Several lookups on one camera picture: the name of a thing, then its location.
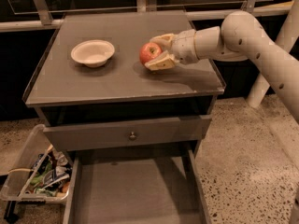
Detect white paper bowl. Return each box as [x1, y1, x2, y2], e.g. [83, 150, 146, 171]
[71, 40, 115, 68]

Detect red apple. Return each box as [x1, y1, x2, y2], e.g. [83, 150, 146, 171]
[139, 42, 163, 64]

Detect grey open middle drawer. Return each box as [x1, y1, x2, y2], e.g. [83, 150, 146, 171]
[63, 147, 211, 224]

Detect grey top drawer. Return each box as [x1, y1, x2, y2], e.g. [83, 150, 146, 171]
[44, 115, 211, 151]

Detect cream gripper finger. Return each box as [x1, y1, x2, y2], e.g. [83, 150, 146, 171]
[150, 34, 177, 50]
[143, 51, 179, 71]

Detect metal rail frame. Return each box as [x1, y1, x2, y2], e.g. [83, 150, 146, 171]
[1, 0, 293, 33]

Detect clear plastic bin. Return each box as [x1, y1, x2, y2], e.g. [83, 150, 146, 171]
[0, 124, 68, 203]

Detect grey drawer cabinet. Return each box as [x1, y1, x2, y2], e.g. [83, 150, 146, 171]
[21, 10, 226, 224]

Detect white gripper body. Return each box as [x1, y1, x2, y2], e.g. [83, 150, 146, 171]
[171, 29, 199, 64]

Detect snack packets in bin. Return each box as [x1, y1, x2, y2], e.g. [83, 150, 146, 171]
[24, 145, 72, 199]

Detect round metal drawer knob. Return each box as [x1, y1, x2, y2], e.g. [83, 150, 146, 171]
[129, 132, 137, 141]

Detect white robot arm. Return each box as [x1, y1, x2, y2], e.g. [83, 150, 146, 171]
[153, 11, 298, 224]

